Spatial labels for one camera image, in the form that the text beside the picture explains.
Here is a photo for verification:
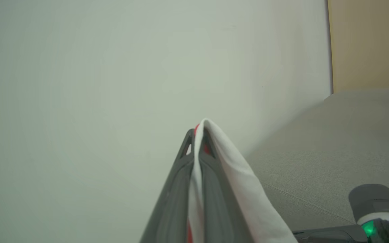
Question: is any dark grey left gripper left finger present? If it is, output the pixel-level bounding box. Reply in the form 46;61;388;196
140;129;195;243

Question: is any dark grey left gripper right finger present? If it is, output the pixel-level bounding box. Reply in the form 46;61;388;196
199;130;256;243

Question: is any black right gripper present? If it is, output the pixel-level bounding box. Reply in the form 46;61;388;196
292;184;389;243

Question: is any red basketball jersey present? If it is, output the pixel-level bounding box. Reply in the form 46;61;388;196
186;118;298;243

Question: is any beige wooden panel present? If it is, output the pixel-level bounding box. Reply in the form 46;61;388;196
327;0;389;95

